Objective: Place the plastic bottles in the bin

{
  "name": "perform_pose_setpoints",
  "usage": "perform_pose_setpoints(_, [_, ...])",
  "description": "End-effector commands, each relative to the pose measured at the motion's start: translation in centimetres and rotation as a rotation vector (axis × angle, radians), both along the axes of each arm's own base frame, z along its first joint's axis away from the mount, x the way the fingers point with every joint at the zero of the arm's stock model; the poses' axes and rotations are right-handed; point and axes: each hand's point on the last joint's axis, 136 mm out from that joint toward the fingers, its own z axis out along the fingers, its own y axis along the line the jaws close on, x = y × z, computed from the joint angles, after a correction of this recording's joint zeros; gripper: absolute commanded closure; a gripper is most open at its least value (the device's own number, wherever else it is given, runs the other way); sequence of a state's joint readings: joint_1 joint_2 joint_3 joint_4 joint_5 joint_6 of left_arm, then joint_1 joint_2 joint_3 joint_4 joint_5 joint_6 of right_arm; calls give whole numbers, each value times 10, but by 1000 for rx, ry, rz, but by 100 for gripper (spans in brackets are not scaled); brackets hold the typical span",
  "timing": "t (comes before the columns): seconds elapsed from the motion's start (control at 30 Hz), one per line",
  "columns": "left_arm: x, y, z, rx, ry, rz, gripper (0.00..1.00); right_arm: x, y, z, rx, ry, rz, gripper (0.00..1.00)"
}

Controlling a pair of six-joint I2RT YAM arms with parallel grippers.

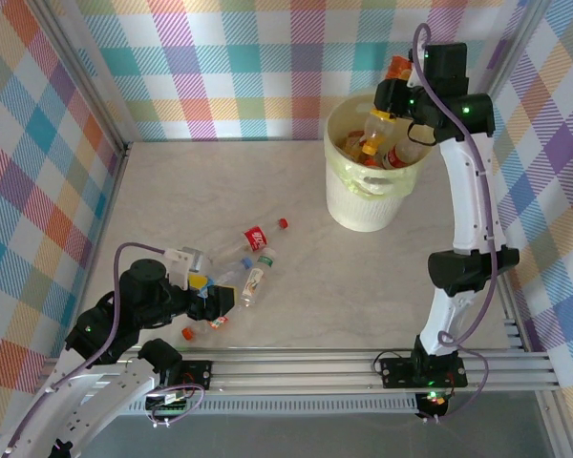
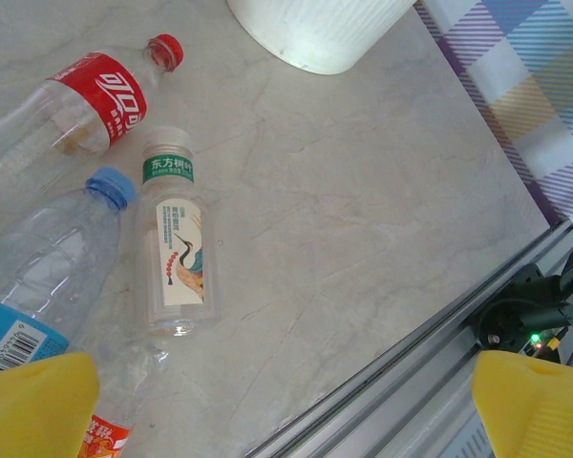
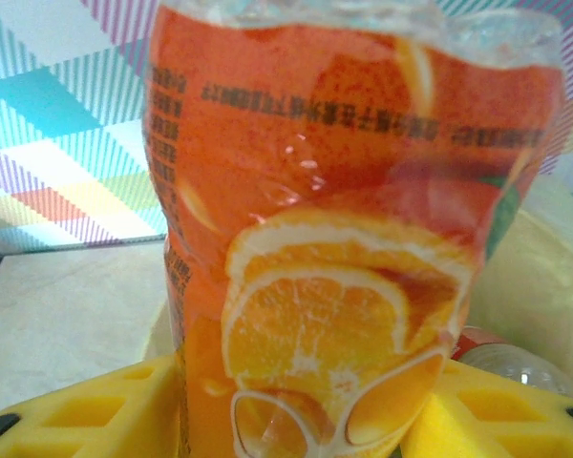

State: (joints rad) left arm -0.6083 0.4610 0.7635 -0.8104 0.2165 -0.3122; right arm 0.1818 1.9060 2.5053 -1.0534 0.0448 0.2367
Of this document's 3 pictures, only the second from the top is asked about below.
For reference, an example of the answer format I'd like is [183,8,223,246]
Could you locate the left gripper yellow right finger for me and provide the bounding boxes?
[472,350,573,458]

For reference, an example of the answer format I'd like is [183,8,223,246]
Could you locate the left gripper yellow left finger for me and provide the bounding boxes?
[0,351,100,458]

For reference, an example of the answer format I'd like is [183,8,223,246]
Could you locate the red label cola bottle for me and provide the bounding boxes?
[0,32,185,230]

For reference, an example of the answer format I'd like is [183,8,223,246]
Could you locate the white ribbed bin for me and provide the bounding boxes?
[224,0,417,76]

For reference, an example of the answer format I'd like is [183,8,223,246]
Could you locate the orange label plastic bottle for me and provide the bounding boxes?
[78,341,171,458]

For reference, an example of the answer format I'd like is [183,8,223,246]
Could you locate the blue cap clear bottle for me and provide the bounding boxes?
[0,165,138,383]

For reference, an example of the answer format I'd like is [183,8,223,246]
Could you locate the crane print label bottle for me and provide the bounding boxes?
[134,126,221,338]

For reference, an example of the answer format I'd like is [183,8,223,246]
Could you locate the slotted grey cable duct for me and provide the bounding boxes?
[429,405,496,458]

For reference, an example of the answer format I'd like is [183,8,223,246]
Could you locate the small wired circuit board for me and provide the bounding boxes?
[524,331,567,357]

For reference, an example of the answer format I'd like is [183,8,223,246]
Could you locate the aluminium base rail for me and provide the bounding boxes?
[247,219,573,458]

